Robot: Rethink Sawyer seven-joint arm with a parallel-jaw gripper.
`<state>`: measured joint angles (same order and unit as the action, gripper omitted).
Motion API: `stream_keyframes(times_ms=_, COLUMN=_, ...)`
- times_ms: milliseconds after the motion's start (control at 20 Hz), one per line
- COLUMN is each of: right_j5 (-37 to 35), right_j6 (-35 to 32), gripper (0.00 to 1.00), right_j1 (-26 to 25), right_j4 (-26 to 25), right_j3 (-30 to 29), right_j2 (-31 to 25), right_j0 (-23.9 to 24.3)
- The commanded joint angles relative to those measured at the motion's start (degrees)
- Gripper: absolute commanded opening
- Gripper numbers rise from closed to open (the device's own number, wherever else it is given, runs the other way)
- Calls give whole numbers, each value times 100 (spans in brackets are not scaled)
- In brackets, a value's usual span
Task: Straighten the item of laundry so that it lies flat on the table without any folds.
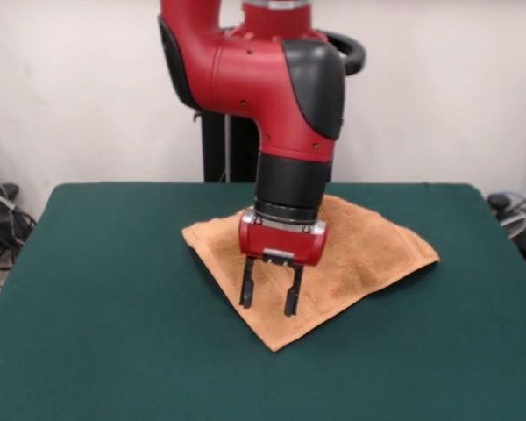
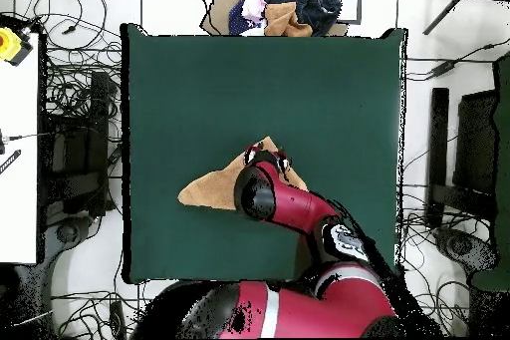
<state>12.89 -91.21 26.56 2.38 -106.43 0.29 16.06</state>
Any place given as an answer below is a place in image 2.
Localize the blue dotted garment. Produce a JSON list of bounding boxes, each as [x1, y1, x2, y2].
[[228, 0, 264, 36]]

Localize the black cable tangle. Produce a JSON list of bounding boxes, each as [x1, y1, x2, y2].
[[397, 191, 471, 337], [13, 0, 123, 146]]

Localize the dark green table cloth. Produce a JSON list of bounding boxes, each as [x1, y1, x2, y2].
[[120, 22, 408, 285]]

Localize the dark blue jeans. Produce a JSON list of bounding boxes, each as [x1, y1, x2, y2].
[[262, 0, 343, 37]]

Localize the yellow emergency stop button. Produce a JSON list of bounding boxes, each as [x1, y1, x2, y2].
[[0, 26, 34, 67]]

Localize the crumpled tan cloth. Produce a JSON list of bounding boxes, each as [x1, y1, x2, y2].
[[263, 1, 314, 38]]

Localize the tan terry towel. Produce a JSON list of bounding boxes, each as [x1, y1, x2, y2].
[[176, 135, 310, 211]]

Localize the black equipment stand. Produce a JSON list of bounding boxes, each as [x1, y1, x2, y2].
[[37, 70, 121, 221]]

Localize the white side table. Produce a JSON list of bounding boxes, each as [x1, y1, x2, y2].
[[0, 32, 41, 265]]

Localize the black adapter with cable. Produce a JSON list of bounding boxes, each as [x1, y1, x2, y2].
[[405, 38, 510, 82]]

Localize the gray chair base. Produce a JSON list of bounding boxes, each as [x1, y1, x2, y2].
[[43, 214, 99, 277], [431, 225, 499, 277]]

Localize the dark green draped cloth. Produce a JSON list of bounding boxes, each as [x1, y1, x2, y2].
[[469, 50, 510, 291]]

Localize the black striped strip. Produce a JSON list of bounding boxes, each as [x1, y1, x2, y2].
[[0, 149, 22, 175]]

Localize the cardboard laundry box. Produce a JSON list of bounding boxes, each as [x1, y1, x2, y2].
[[199, 0, 364, 37]]

